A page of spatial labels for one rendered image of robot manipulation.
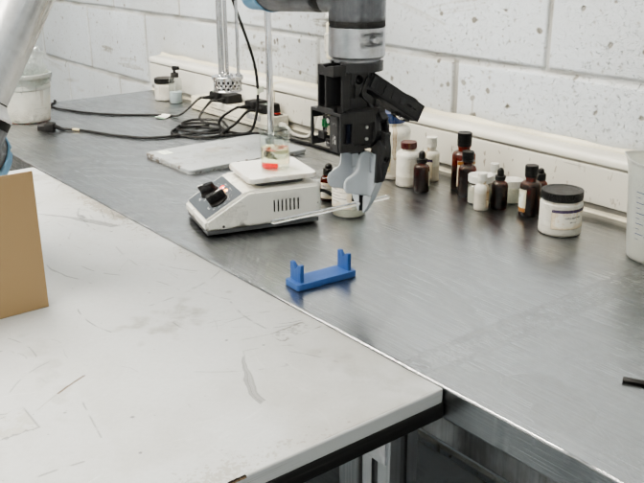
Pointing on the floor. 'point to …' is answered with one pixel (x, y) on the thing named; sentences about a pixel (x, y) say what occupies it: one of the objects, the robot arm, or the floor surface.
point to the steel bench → (413, 295)
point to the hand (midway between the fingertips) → (366, 201)
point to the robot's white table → (185, 371)
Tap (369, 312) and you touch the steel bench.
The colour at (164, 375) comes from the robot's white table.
